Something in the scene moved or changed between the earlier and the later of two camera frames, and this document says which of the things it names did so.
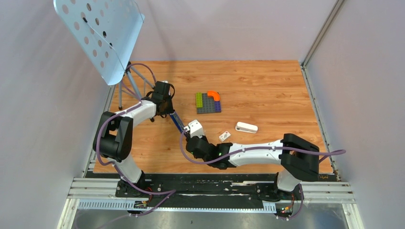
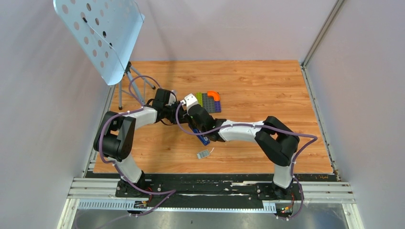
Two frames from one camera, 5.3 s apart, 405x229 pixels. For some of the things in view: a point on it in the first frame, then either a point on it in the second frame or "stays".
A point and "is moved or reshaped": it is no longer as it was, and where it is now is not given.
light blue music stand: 108,31 stays
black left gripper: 170,109 -> 181,115
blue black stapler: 177,121 is moved or reshaped
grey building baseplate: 208,105 stays
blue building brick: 218,106 stays
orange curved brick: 215,94 stays
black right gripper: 204,138 -> 189,119
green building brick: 199,101 stays
